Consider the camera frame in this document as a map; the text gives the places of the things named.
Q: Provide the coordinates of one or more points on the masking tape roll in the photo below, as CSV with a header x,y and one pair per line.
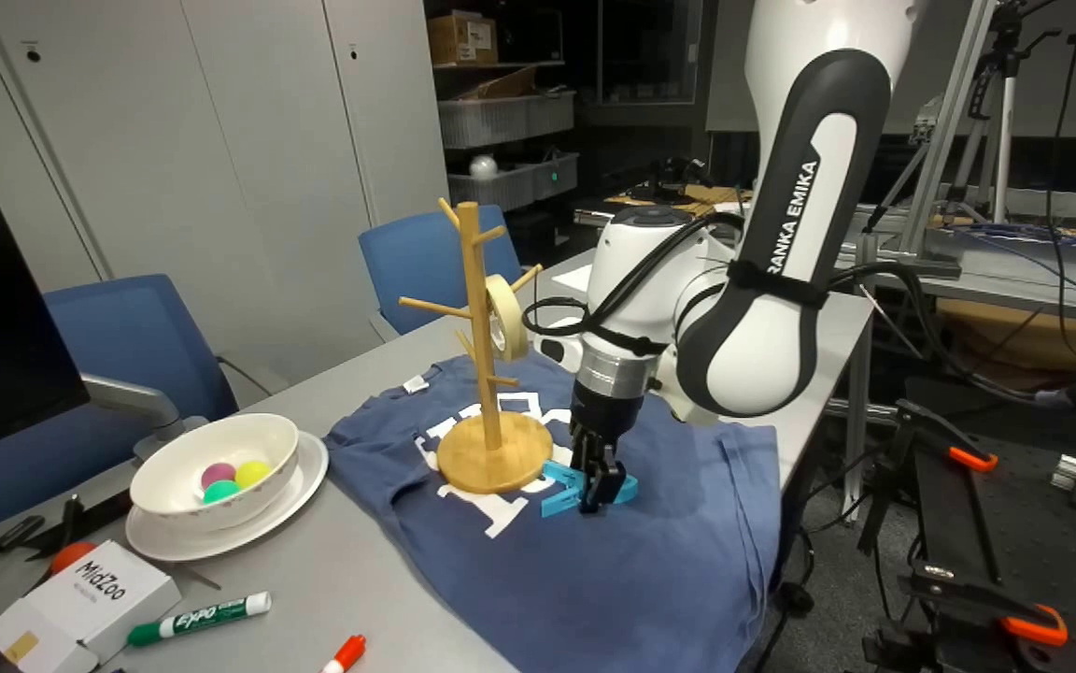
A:
x,y
505,318

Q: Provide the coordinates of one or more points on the white bowl with balls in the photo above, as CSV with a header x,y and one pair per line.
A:
x,y
221,468

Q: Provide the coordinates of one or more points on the wooden peg rack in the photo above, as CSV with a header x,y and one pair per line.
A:
x,y
490,450

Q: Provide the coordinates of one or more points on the blue plastic clamp peg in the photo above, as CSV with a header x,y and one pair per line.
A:
x,y
570,488

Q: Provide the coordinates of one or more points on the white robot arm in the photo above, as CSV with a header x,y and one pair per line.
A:
x,y
740,332

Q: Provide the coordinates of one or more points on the green marker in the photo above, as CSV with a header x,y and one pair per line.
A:
x,y
199,617

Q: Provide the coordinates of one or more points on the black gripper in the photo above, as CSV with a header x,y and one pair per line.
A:
x,y
596,453

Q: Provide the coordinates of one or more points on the red marker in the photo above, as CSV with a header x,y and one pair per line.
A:
x,y
345,655

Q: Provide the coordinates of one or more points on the white plate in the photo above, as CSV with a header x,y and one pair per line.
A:
x,y
235,530

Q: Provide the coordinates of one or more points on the white cardboard box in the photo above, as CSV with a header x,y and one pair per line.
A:
x,y
82,615

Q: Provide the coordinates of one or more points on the blue chair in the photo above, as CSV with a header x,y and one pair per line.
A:
x,y
412,257
87,377

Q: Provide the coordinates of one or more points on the orange black clamp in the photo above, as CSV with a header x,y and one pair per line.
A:
x,y
1025,623

